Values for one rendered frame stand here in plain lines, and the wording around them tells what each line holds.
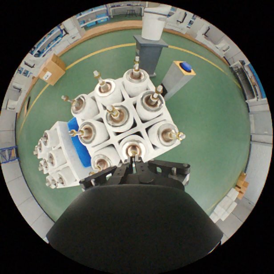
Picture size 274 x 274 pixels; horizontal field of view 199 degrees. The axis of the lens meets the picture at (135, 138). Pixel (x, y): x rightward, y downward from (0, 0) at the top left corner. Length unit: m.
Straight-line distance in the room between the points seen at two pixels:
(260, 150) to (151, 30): 5.33
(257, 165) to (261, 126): 1.72
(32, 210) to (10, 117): 4.97
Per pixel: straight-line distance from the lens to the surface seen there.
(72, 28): 2.05
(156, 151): 0.33
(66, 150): 0.49
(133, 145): 0.24
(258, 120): 5.12
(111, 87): 0.29
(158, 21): 0.45
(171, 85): 0.38
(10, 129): 6.36
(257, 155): 5.43
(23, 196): 6.29
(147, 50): 0.48
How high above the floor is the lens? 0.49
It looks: 86 degrees down
